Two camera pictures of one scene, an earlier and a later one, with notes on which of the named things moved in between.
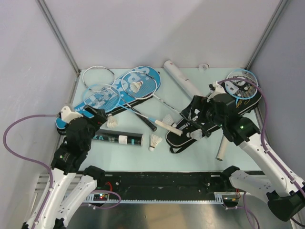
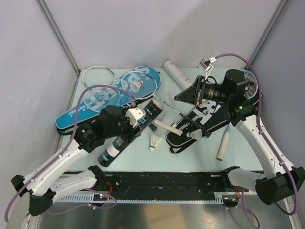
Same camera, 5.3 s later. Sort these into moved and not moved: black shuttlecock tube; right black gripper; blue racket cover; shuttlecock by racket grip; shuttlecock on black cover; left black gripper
Moved: black shuttlecock tube; right black gripper; left black gripper
Not moved: shuttlecock by racket grip; shuttlecock on black cover; blue racket cover
